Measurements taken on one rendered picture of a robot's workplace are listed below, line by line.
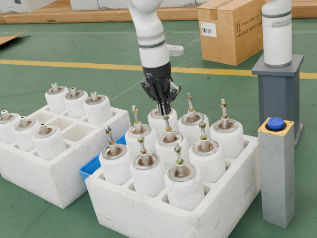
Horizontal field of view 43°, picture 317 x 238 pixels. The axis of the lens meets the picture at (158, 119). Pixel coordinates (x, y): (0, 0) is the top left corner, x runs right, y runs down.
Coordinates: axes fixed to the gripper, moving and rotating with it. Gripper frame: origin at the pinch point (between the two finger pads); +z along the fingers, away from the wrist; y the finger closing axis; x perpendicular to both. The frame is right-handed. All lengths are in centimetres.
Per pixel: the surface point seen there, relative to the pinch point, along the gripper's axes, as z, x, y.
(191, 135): 13.1, 7.8, 1.6
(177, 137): 10.0, 1.5, 1.5
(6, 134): 14, -18, -63
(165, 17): 33, 160, -133
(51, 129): 10.1, -12.5, -41.3
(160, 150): 11.5, -4.6, -0.2
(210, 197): 17.3, -9.1, 18.9
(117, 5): 24, 158, -181
